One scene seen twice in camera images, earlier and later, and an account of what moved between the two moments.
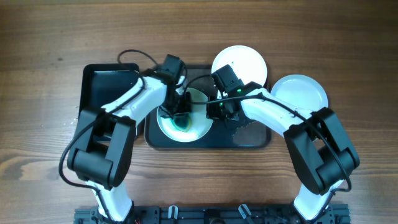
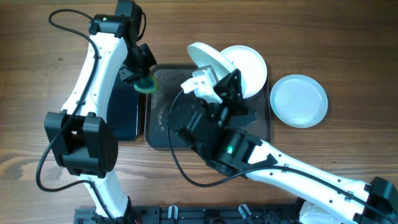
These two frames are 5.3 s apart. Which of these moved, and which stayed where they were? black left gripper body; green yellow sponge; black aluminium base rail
Moved: black left gripper body; green yellow sponge
Stayed: black aluminium base rail
